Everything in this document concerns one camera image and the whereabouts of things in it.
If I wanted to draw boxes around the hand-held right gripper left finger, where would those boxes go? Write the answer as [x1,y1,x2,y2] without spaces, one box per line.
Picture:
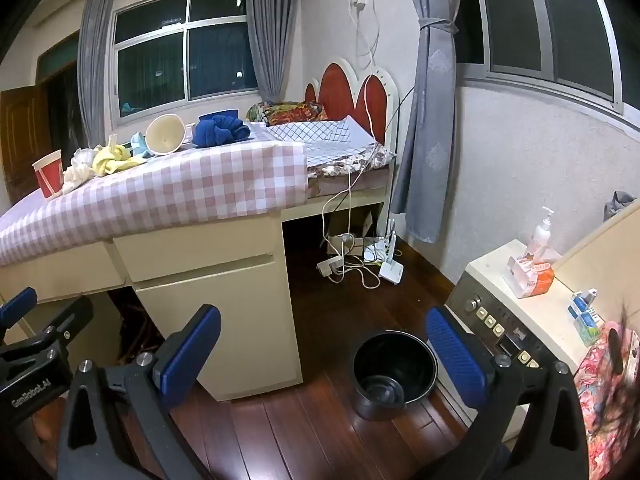
[56,304,222,480]

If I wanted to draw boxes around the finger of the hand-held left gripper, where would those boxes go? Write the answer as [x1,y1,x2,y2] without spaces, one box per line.
[0,286,39,333]
[0,297,95,362]

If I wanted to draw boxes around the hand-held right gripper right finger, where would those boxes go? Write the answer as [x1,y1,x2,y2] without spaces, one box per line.
[425,306,591,480]

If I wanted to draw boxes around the black trash bin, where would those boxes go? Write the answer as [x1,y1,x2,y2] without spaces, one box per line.
[351,329,439,422]

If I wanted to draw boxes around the red paper cup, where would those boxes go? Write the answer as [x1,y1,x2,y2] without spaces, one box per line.
[32,149,65,200]

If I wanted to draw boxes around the white tissue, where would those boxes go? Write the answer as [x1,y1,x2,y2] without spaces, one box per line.
[61,149,96,195]

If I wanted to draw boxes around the yellow cloth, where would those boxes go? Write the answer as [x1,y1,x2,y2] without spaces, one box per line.
[91,144,146,177]

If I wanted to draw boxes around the teal paper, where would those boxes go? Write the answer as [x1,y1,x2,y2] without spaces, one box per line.
[130,131,153,158]

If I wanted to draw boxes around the large white paper cup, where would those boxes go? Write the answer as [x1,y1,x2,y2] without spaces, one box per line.
[145,114,193,157]

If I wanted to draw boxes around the dark blue cloth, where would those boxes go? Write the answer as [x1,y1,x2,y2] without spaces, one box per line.
[192,112,252,148]

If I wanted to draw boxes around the cream desk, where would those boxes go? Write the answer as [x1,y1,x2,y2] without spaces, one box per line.
[0,200,306,402]

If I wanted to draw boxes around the cream cabinet with buttons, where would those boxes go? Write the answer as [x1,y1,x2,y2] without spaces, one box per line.
[444,239,608,443]

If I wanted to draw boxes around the orange tissue pack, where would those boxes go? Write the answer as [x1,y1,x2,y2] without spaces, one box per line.
[506,252,563,298]

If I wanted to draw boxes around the blue white small box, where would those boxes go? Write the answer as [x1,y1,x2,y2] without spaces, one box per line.
[567,289,599,321]

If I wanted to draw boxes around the green blue small box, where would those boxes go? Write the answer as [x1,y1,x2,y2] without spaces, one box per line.
[577,312,603,347]

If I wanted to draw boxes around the clear pump bottle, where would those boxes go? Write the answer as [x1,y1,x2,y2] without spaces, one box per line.
[524,206,557,261]

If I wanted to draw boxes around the pink floral cloth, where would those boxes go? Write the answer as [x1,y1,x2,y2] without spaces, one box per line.
[572,322,640,480]

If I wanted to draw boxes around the white power strip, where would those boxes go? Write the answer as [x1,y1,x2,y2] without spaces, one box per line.
[316,255,346,277]

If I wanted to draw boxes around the cardboard box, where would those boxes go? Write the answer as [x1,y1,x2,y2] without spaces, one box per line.
[326,210,376,258]

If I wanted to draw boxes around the dark hair strands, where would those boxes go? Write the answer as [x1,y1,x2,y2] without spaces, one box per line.
[609,302,640,441]

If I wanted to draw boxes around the cream bed board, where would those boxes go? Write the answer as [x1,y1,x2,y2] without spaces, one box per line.
[555,200,640,331]

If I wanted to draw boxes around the brown wooden door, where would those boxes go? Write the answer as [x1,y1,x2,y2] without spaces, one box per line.
[0,85,53,201]

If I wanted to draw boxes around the brown floral mattress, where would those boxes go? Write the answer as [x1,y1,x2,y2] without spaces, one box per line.
[305,142,396,178]

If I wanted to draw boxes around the grey cloth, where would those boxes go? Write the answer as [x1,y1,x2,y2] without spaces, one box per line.
[603,191,638,222]

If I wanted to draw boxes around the tied grey curtain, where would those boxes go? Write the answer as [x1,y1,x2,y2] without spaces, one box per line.
[390,0,463,245]

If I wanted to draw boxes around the white grid-patterned sheet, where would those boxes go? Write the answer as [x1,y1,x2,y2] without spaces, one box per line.
[247,115,376,167]

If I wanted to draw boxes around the colourful patterned pillow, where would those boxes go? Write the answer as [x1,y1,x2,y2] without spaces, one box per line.
[246,100,330,127]

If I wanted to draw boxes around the red and white headboard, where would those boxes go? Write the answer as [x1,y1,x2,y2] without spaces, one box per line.
[304,57,401,148]

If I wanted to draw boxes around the white framed window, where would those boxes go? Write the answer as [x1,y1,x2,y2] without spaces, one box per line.
[111,0,261,128]

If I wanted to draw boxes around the large dark side window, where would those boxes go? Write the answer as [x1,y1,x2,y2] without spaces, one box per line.
[457,0,626,116]

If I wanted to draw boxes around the orange cord bundle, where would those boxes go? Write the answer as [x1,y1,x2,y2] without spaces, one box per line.
[117,300,161,366]

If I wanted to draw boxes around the cream bed frame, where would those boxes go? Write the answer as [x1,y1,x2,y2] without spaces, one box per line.
[282,165,396,226]

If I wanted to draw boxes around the white charging cable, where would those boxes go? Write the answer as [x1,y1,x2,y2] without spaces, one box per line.
[320,0,396,291]

